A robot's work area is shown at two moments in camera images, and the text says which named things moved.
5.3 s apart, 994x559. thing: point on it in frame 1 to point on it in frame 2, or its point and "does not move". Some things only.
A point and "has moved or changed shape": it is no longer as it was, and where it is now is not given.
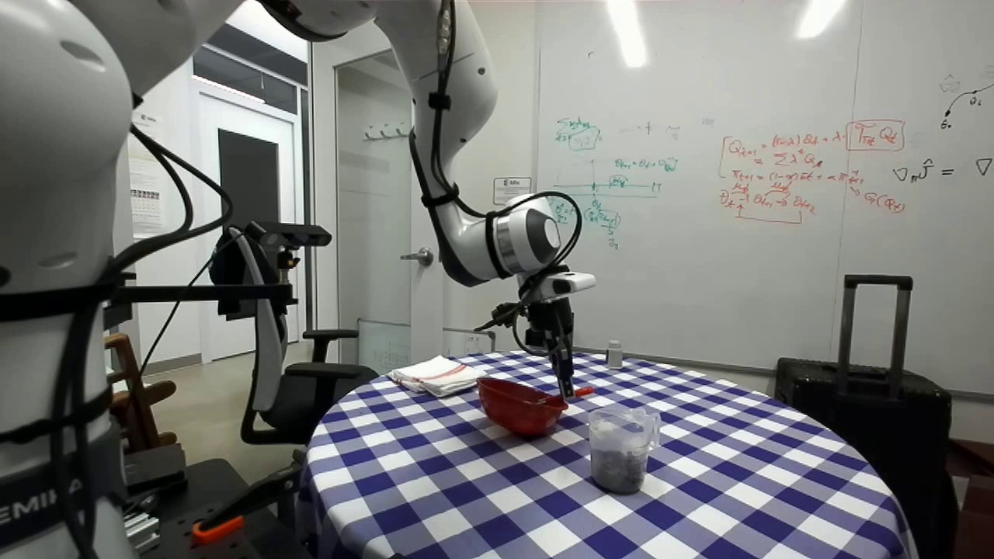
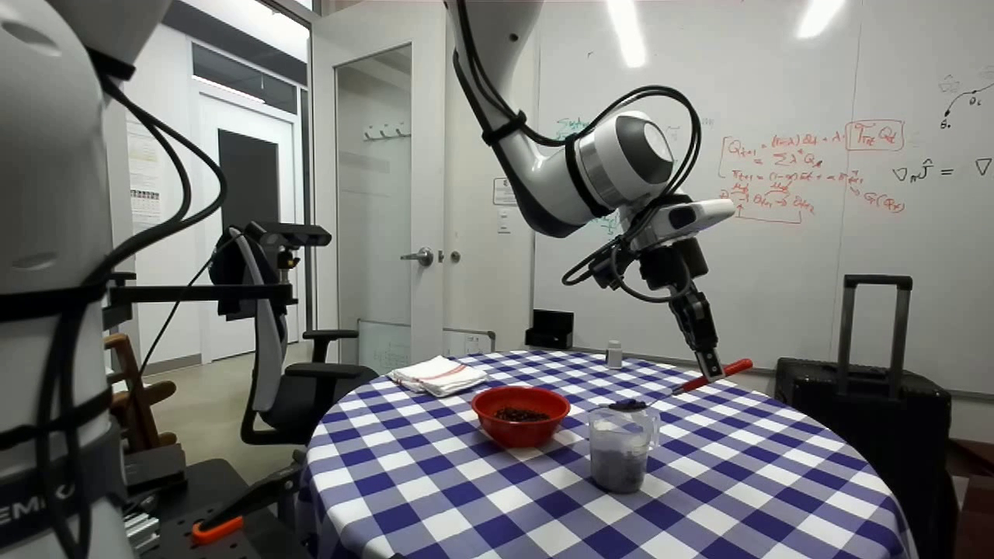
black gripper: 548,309 to 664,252
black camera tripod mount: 231,280 does not move
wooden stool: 135,398 does not move
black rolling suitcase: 899,415 does not move
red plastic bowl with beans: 520,408 has moved or changed shape
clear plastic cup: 620,444 does not move
